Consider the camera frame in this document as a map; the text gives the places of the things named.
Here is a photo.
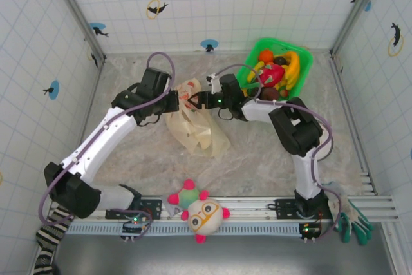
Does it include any beige printed plastic bag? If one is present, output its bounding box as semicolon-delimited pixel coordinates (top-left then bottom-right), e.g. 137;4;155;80
165;77;232;158

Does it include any dark brown fake avocado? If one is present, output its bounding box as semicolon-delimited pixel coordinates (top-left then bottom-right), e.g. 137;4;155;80
261;86;280;101

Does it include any green plastic basket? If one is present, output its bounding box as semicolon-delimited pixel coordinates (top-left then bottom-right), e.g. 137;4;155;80
236;37;314;100

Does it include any yellow fake corn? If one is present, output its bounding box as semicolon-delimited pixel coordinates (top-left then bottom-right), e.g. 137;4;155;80
247;62;263;82

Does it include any yellow fake banana bunch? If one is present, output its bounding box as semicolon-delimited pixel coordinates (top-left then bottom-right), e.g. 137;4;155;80
281;50;301;91

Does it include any seal blue oval sticker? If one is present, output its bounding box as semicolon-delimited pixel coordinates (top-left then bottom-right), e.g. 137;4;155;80
200;39;219;53

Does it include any shark blue oval sticker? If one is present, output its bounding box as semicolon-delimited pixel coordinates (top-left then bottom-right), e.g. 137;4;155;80
89;22;109;38

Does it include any bird blue oval sticker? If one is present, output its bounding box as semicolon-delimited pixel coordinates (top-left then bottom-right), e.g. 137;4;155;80
42;80;61;100

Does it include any round plush toy with glasses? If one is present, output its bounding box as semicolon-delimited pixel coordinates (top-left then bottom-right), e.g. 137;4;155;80
167;178;231;244

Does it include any small circuit board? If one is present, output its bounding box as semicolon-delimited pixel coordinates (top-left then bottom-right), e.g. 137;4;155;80
120;218;153;242
298;222;323;243

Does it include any black white striped sock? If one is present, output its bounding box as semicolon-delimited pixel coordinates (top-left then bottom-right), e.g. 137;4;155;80
33;209;75;275

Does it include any green white work glove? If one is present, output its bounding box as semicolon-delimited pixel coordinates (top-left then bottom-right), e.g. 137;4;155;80
321;181;375;246

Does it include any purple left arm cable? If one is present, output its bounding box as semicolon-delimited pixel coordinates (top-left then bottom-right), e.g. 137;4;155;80
38;52;176;240

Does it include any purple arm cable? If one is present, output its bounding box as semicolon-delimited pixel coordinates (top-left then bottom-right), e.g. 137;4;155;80
38;52;176;240
214;64;341;240

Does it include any black fish ring sticker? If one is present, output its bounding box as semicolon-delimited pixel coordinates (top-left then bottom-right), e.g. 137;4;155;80
86;46;99;69

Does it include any small dolphin ring sticker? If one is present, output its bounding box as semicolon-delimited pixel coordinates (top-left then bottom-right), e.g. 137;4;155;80
146;0;169;20

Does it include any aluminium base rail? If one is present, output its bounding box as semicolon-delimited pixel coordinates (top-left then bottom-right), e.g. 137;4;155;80
50;194;400;223

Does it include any grey metal frame post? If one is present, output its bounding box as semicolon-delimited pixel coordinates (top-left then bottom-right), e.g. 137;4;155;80
330;0;386;57
44;0;107;63

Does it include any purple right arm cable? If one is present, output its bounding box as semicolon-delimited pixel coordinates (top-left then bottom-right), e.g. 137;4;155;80
214;64;341;240

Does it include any slotted pale cable duct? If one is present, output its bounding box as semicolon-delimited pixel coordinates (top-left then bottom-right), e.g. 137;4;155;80
66;222;326;236

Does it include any medium dolphin ring sticker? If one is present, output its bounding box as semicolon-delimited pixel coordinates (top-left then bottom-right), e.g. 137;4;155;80
388;22;405;57

